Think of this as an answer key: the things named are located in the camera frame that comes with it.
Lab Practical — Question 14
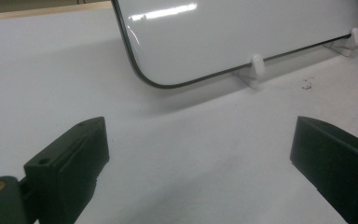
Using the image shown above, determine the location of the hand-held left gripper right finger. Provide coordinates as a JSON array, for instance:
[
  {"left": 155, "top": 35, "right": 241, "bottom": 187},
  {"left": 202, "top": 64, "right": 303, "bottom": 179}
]
[{"left": 289, "top": 115, "right": 358, "bottom": 224}]

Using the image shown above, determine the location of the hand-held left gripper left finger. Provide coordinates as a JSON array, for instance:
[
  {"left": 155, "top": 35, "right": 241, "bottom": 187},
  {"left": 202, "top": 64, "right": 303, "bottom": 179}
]
[{"left": 23, "top": 116, "right": 111, "bottom": 224}]

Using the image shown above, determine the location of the white whiteboard stand foot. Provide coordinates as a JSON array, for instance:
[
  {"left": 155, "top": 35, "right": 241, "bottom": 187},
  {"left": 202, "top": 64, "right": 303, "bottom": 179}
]
[
  {"left": 235, "top": 53, "right": 267, "bottom": 91},
  {"left": 322, "top": 27, "right": 358, "bottom": 58}
]

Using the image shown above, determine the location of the wooden table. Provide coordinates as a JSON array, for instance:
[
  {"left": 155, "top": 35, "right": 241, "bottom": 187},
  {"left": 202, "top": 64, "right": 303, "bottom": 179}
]
[{"left": 0, "top": 0, "right": 113, "bottom": 23}]

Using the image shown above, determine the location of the white whiteboard with black rim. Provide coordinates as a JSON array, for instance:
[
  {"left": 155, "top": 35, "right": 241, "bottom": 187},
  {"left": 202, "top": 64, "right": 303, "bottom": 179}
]
[{"left": 111, "top": 0, "right": 358, "bottom": 91}]

